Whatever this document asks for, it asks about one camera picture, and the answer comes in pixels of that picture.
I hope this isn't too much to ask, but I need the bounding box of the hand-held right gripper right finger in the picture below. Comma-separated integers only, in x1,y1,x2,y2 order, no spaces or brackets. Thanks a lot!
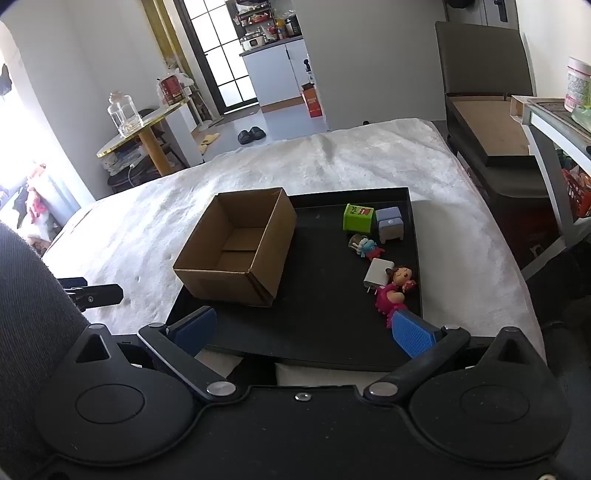
363,308,544,400

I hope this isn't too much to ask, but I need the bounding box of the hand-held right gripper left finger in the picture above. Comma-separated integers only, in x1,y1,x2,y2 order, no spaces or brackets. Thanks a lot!
71,306,236,400

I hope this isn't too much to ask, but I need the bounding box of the pink toy figure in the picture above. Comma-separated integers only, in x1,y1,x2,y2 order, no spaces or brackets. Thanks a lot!
374,282,410,329

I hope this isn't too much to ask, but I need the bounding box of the brown-haired girl doll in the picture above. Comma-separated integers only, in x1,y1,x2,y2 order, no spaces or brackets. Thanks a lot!
392,265,419,293

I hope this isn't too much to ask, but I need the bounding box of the brown cardboard box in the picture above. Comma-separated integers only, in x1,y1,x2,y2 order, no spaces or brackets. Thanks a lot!
173,187,297,308

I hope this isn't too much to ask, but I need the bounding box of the black tray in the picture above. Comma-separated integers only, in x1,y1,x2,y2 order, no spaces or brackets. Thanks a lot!
164,186,424,373

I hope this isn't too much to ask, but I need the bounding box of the small blue doll keychain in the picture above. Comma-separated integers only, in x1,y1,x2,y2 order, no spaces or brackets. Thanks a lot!
348,233,386,262

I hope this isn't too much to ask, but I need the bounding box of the green toy cube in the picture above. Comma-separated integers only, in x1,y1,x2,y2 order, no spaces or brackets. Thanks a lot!
343,203,376,234

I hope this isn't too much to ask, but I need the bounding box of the white charger plug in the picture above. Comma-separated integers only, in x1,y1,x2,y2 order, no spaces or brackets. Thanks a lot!
363,258,396,293

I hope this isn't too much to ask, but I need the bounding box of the pile of colourful clothes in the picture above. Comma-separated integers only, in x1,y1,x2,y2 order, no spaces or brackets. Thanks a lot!
0,161,63,252

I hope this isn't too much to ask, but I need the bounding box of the grey-blue toy block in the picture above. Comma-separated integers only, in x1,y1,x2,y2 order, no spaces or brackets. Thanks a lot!
375,206,406,244

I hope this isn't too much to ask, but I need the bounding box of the round gold-edged side table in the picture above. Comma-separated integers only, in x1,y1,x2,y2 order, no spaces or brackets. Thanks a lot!
95,95,195,178

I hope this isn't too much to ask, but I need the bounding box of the clear glass jar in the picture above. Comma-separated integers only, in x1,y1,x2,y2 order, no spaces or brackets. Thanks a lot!
107,91,143,138

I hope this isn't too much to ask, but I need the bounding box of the white floor fan stand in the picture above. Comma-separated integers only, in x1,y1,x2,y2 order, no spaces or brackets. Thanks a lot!
189,88,219,136

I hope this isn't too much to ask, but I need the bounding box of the red can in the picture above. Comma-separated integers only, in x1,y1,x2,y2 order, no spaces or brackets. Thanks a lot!
158,75,182,107

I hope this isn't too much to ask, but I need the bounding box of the red basket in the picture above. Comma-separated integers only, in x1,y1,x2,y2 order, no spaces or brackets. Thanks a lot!
560,168,591,219

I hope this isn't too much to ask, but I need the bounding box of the white plastic bag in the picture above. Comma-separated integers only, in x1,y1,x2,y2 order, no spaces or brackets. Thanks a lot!
157,58,195,100

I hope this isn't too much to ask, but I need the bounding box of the white side desk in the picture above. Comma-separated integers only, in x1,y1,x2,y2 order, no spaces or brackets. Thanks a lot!
510,95,591,241

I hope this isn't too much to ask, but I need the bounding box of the orange cardboard box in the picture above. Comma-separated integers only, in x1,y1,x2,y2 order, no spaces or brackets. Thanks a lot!
300,82,324,119

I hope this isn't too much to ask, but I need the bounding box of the white kitchen cabinet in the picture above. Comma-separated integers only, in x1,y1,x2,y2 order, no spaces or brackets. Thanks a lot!
239,38,311,112

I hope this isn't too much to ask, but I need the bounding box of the black-framed glass door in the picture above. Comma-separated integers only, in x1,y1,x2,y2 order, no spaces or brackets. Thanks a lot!
178,0,259,112

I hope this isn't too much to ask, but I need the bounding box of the dark grey chair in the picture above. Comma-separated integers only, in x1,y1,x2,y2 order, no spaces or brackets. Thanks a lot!
435,21,557,206

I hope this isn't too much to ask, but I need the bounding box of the white rice cooker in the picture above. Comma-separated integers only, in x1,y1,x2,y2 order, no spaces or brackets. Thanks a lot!
240,31,267,53

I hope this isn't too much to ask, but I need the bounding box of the pink-lidded container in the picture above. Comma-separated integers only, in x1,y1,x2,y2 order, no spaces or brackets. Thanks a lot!
564,56,591,112

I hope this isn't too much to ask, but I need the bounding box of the kitchen shelf with jars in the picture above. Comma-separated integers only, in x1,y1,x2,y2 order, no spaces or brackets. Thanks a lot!
235,0,303,43

